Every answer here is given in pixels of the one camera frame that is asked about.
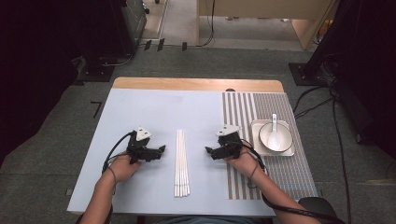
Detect single white chopstick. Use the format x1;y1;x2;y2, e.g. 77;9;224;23
180;130;189;197
182;130;191;197

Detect dark curtain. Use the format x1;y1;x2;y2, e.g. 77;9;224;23
0;0;125;164
334;0;396;160

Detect person's right hand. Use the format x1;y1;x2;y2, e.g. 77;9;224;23
224;148;265;179

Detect white ceramic spoon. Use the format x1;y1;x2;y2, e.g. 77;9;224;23
267;113;283;151

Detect grey striped placemat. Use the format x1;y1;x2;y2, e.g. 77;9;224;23
221;91;319;201

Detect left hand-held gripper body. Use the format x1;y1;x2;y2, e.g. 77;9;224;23
126;125;158;165

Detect white bowl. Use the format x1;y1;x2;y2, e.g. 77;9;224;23
259;121;294;153

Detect black stand base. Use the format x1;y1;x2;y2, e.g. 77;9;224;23
77;55;116;83

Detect black corner tape mark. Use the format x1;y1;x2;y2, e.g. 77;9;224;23
90;101;103;119

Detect black equipment cabinet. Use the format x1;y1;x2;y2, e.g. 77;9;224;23
110;0;148;57

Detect grey floor cable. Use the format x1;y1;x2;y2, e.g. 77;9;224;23
100;53;134;68

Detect light wooden desk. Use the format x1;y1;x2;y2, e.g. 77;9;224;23
196;0;339;50

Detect row of white chopsticks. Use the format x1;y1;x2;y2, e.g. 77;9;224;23
174;129;187;198

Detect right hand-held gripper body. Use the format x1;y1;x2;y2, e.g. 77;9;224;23
215;124;245;159

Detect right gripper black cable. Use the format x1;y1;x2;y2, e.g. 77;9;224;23
241;139;347;224

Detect person's blue clothing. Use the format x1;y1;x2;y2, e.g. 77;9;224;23
155;215;260;224

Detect black wrist strap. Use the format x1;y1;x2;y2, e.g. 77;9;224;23
247;161;260;189
106;166;118;196

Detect black chair seat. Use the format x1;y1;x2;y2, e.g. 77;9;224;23
298;196;341;224

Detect long black floor cable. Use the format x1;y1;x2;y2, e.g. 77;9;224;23
330;88;353;224

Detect thin black hanging cable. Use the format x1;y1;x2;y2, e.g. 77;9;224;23
199;0;217;48

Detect person's left hand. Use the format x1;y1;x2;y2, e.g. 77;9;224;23
106;152;143;185

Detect black stand with pole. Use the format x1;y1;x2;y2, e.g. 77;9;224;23
289;0;354;88

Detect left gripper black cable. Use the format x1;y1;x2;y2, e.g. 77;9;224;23
101;131;135;175

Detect white square plate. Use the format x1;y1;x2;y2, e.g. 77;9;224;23
250;119;296;157

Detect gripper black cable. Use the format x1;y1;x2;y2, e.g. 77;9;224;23
241;139;347;224
101;131;135;175

